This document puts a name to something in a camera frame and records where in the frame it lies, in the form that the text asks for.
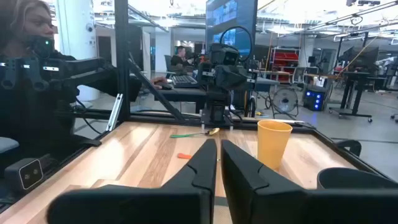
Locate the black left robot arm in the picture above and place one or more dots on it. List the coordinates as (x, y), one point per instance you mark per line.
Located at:
(217, 105)

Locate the dark desk monitor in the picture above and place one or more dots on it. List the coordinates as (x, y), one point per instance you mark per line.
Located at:
(360, 59)

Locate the person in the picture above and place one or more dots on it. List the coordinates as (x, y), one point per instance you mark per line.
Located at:
(28, 118)
(178, 59)

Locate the black curved clamp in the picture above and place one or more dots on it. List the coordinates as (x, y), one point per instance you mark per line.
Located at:
(351, 146)

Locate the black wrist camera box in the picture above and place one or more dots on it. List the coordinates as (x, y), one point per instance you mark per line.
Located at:
(225, 54)

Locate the white round pillar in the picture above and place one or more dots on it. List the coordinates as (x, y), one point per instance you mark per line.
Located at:
(77, 37)

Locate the grey-bordered baking mat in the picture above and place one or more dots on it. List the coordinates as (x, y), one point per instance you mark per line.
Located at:
(221, 214)

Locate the black bowl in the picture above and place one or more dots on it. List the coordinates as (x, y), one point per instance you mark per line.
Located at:
(351, 179)

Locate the round floor fan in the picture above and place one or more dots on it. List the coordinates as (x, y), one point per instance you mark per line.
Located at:
(285, 100)

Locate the black box with blue lights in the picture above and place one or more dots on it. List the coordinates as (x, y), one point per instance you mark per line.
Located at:
(314, 99)

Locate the black table-level camera box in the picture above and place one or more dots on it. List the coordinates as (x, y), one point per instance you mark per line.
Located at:
(28, 174)

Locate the red storage shelf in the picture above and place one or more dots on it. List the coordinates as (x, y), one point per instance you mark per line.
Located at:
(284, 60)

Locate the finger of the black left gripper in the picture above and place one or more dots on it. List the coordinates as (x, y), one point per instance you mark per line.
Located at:
(240, 79)
(223, 77)

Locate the black keyboard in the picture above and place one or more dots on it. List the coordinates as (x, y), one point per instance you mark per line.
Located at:
(184, 81)

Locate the large display screen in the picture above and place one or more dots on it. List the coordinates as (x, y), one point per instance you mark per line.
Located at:
(231, 15)

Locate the black standing desk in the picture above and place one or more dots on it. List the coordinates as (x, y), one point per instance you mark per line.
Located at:
(353, 93)

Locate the black aluminium table frame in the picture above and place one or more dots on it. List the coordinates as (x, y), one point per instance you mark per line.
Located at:
(122, 62)

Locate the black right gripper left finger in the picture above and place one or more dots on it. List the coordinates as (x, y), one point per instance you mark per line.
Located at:
(186, 202)

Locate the black office desk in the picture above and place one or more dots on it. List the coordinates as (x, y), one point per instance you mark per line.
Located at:
(183, 95)

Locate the yellow plastic cup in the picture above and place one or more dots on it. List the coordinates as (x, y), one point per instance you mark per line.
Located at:
(273, 143)

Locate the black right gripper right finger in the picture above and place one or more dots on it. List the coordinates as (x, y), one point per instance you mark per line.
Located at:
(264, 202)

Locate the silver metal bracket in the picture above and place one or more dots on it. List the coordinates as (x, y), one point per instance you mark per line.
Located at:
(114, 112)

